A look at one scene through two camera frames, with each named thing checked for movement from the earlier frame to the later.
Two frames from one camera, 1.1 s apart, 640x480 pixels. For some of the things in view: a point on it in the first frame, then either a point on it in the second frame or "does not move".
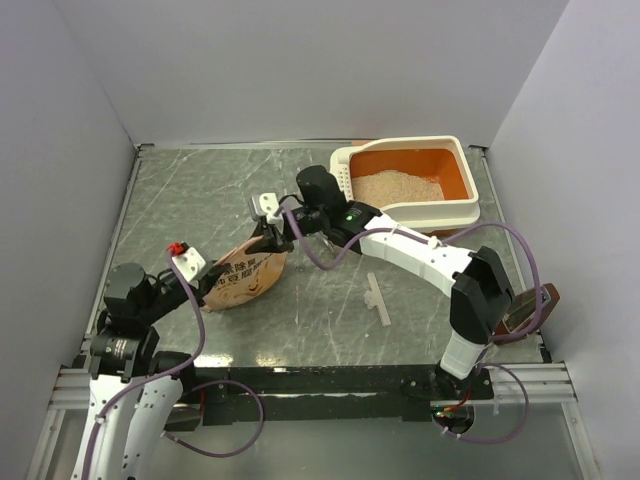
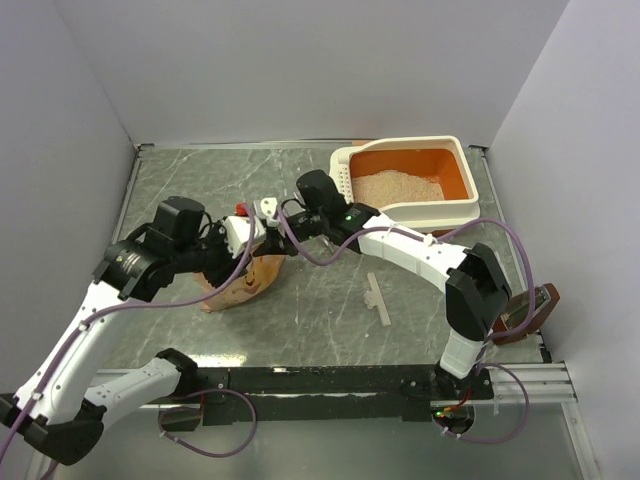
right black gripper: x=271 y=242 does not move
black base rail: x=314 y=394 does not move
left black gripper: x=207 y=281 -> x=228 y=265
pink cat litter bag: x=249 y=276 does not move
